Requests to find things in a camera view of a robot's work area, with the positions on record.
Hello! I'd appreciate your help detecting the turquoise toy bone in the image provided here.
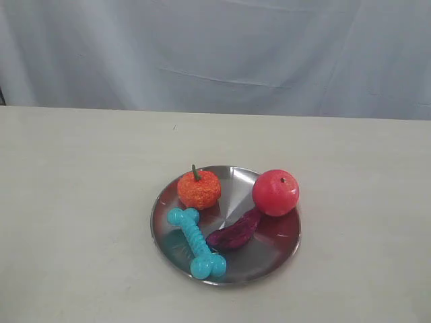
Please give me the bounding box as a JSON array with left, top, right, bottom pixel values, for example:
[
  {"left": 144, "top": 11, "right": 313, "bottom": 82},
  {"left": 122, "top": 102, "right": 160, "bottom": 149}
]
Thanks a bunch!
[{"left": 167, "top": 208, "right": 227, "bottom": 280}]

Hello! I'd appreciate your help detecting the small orange pumpkin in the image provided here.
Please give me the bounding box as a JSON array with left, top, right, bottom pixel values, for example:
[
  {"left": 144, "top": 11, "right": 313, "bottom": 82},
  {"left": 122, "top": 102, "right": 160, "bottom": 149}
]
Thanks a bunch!
[{"left": 177, "top": 164, "right": 222, "bottom": 211}]

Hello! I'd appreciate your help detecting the red apple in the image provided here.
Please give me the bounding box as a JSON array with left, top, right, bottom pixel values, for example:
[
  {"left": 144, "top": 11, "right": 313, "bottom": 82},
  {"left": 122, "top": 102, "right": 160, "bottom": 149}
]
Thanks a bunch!
[{"left": 252, "top": 170, "right": 300, "bottom": 217}]

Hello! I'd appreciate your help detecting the purple sweet potato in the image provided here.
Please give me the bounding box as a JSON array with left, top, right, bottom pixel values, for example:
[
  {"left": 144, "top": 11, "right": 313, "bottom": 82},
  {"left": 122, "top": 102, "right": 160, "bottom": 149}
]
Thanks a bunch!
[{"left": 206, "top": 208, "right": 263, "bottom": 252}]

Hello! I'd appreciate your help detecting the round stainless steel plate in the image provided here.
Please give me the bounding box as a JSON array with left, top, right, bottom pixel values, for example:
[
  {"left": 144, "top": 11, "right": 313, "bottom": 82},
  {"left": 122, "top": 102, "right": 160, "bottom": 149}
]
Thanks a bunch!
[{"left": 150, "top": 166, "right": 301, "bottom": 286}]

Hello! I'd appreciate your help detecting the white backdrop curtain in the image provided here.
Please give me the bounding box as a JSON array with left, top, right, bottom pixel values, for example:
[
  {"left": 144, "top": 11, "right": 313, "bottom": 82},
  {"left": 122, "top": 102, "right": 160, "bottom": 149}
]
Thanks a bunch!
[{"left": 1, "top": 1, "right": 430, "bottom": 120}]

